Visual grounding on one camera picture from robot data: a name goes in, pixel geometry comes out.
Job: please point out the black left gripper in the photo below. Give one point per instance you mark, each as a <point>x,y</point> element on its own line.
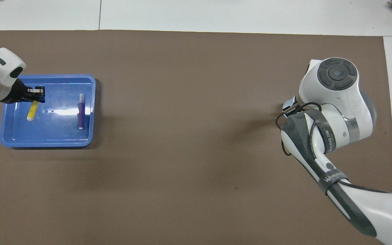
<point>19,93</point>

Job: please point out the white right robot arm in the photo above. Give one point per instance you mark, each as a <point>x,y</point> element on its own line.
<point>339,102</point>

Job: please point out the yellow pen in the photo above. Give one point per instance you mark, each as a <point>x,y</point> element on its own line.
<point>32,111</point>

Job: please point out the blue plastic tray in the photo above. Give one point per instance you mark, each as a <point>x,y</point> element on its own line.
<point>56,132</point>

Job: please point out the purple pen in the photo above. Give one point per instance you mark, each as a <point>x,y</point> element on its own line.
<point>81,114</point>

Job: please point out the brown table mat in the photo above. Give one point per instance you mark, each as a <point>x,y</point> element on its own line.
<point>196,102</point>

